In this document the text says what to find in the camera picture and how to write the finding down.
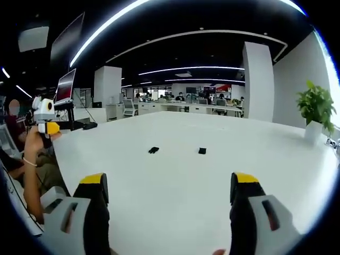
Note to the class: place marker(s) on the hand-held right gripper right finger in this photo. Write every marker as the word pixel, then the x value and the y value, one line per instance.
pixel 261 220

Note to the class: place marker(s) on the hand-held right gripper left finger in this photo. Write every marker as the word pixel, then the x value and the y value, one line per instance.
pixel 77 217

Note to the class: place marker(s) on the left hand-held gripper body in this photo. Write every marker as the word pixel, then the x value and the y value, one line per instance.
pixel 42 111

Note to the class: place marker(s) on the black socket plastic buckle part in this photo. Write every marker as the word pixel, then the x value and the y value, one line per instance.
pixel 202 150

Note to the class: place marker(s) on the black pronged plastic buckle part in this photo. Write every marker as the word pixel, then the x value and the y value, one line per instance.
pixel 154 150

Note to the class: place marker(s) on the person's left hand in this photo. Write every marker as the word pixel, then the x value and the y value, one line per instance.
pixel 33 143

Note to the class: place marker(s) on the person's right hand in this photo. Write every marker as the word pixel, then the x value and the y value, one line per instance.
pixel 219 252

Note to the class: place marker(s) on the black monitor stand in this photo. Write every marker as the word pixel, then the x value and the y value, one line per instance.
pixel 69 115

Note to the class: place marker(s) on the computer monitor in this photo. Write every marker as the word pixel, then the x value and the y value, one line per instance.
pixel 65 86

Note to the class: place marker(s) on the white wrist band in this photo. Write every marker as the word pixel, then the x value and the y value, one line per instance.
pixel 29 161

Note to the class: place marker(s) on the black device on table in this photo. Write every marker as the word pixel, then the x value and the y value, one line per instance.
pixel 90 126

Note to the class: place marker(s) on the person's khaki trouser leg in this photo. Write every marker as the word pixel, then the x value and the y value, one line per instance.
pixel 50 170

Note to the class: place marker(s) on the white mesh chair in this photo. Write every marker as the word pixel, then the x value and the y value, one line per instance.
pixel 9 143

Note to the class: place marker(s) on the grey ceiling unit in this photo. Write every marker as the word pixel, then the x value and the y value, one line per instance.
pixel 33 38

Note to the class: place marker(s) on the ceiling hung dark screen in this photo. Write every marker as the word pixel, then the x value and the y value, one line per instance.
pixel 67 40

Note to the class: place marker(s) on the white office chair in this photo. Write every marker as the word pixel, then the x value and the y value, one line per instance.
pixel 130 106

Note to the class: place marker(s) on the white plant pot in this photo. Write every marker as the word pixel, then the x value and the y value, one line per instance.
pixel 314 132

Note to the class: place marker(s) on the green potted plant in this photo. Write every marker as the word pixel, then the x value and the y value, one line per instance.
pixel 316 103

